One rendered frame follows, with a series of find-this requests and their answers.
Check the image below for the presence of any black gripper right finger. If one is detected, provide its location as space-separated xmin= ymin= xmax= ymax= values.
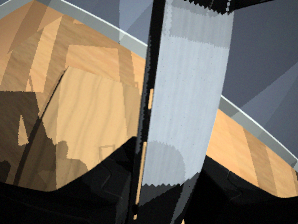
xmin=184 ymin=156 xmax=298 ymax=224

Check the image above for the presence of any light wooden board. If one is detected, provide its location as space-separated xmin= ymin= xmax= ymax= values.
xmin=17 ymin=67 xmax=142 ymax=192

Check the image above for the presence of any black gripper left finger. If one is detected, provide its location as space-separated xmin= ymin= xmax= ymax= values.
xmin=0 ymin=136 xmax=137 ymax=224

